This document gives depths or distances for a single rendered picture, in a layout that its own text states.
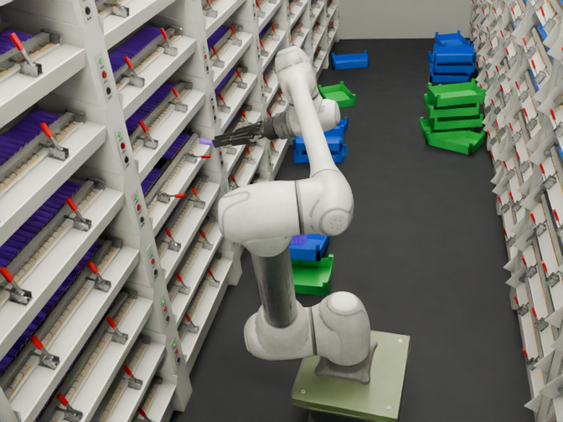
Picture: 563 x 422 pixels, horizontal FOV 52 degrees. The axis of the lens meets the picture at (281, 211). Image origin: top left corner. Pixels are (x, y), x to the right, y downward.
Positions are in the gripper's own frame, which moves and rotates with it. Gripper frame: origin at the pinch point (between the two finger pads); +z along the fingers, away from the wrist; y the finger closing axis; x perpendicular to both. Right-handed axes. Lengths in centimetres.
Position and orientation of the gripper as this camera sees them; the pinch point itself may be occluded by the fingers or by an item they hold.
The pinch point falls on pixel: (223, 140)
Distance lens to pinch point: 200.3
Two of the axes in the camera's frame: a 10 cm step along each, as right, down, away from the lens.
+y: -2.1, 5.6, -8.0
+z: -9.2, 1.7, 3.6
